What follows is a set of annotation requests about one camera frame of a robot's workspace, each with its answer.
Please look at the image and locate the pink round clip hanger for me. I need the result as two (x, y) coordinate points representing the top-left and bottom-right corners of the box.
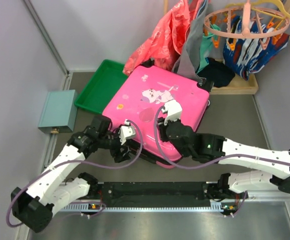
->
(203, 0), (290, 50)

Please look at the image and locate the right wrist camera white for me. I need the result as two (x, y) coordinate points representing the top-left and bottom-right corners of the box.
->
(160, 99), (183, 126)

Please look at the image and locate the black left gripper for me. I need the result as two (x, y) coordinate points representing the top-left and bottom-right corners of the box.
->
(99, 124), (132, 162)

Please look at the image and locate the pink hard-shell suitcase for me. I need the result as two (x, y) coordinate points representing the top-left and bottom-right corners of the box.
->
(101, 58), (215, 170)

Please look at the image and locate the yellow clothes hanger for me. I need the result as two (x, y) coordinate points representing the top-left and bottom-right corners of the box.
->
(225, 0), (290, 39)

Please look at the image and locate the coral pink patterned garment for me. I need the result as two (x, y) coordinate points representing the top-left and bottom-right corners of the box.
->
(123, 0), (203, 76)

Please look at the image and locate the purple cable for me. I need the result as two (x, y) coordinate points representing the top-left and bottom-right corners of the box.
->
(6, 119), (144, 228)
(153, 105), (290, 218)

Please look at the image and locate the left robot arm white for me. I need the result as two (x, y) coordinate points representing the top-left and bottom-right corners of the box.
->
(6, 115), (142, 233)

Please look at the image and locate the blue white patterned garment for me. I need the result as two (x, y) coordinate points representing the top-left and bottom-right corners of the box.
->
(221, 14), (290, 81)

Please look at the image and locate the teal green garment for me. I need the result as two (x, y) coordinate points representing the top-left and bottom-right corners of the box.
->
(196, 32), (214, 74)

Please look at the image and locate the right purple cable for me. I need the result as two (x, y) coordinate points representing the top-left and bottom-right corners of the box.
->
(153, 105), (290, 218)

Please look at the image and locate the light blue metal box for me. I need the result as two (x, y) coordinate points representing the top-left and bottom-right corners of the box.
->
(38, 89), (78, 134)

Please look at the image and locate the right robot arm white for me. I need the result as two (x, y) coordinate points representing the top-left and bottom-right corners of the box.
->
(154, 117), (290, 198)

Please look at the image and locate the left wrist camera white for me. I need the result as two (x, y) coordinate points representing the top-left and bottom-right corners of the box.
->
(118, 119), (136, 146)

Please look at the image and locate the slotted grey cable duct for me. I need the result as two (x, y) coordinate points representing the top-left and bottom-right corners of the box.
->
(60, 201), (239, 215)

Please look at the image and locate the grey hanging garment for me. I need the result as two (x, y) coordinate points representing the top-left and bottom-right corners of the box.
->
(171, 0), (209, 84)

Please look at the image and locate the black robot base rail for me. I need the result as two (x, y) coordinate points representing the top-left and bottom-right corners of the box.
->
(98, 181), (244, 207)

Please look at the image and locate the green plastic tray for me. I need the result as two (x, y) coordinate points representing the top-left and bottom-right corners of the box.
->
(74, 59), (128, 114)

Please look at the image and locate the dark navy folded garment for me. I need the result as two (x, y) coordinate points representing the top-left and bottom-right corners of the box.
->
(197, 57), (236, 88)

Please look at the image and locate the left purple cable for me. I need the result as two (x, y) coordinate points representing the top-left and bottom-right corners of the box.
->
(6, 119), (144, 228)

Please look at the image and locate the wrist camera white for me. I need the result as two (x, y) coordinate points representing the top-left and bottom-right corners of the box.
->
(160, 99), (183, 126)
(118, 119), (136, 146)

